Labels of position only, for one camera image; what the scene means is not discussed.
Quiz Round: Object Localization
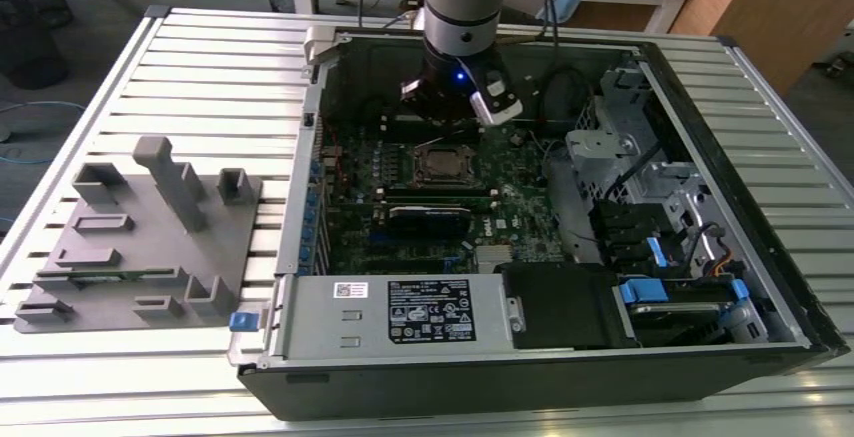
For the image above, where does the black graphics card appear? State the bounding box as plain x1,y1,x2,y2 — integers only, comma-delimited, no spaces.
386,204,472,246

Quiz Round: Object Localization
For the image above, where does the blue plastic drive tab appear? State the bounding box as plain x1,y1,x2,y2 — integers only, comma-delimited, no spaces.
643,236,669,266

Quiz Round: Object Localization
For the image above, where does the wooden cabinet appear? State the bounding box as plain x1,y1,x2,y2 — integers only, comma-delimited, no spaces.
673,0,854,93

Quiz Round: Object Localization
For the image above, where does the wheeled chair base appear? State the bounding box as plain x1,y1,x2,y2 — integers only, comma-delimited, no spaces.
826,21,854,78

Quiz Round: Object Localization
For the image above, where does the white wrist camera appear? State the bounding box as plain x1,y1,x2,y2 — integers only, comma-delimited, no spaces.
468,69,523,128

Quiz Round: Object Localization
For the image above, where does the black PC case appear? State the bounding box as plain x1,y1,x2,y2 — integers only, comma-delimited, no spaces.
226,25,853,423

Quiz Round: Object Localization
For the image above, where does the black disk bay bracket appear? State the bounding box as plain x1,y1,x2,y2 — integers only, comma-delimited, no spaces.
593,201,675,263

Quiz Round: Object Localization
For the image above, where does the black rating label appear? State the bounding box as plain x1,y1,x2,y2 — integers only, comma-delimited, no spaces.
386,278,479,343

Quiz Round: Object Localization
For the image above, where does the silver CPU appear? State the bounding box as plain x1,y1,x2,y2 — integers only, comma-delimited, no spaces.
426,150,470,178

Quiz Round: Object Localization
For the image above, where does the hard disk in blue carrier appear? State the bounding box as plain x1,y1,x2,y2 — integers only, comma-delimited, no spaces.
611,277,753,346

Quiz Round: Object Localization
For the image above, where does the grey plastic case latch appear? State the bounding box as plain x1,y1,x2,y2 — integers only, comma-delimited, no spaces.
300,25,339,66

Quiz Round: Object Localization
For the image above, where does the black camera cable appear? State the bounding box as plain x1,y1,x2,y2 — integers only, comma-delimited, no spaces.
530,0,563,46

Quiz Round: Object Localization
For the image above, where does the silver power supply unit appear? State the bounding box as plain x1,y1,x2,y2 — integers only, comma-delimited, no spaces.
263,272,519,361

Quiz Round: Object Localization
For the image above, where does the black office chair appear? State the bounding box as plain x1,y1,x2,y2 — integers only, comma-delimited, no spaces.
0,0,75,91

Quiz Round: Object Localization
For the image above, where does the blue cable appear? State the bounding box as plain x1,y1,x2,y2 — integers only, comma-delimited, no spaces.
0,100,88,163

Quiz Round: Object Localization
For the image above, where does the metal socket cover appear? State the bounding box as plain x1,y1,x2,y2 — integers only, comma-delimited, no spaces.
411,142,484,186

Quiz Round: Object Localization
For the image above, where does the coloured wire bundle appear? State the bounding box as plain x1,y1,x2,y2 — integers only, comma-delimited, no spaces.
706,251,735,278

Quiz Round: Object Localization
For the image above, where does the CPU socket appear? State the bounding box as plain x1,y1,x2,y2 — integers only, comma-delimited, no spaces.
407,140,487,189

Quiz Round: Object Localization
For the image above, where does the green RAM stick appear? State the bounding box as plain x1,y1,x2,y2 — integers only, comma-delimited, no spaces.
384,184,492,196
36,267,179,288

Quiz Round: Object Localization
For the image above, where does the grey parts rack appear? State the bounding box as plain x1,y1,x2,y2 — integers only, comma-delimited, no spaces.
11,135,266,334

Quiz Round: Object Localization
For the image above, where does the silver metal drive cage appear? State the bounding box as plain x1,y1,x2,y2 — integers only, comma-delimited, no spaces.
563,67,742,278

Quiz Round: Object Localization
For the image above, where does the silver finned heatsink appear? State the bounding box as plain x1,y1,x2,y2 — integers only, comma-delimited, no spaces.
474,244,514,264

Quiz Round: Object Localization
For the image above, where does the green motherboard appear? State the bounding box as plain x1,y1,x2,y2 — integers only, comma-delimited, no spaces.
310,116,582,276

